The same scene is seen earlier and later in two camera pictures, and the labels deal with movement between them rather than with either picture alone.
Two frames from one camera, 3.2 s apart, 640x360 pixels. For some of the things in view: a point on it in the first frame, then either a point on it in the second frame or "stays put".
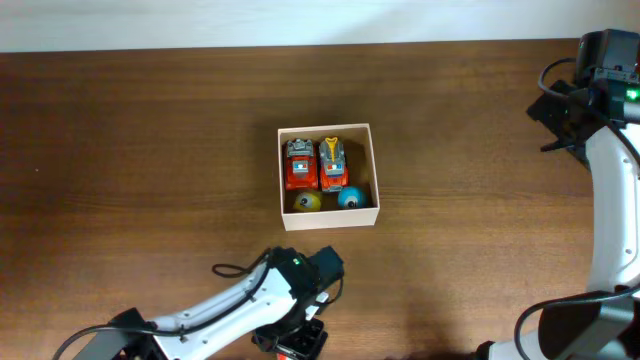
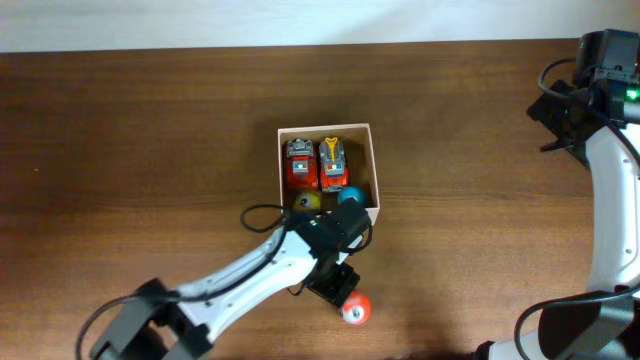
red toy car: x=301 y=166 stays put
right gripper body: x=553 y=114 stays put
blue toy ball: x=352 y=197 stays put
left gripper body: x=298 y=339 → x=335 y=288
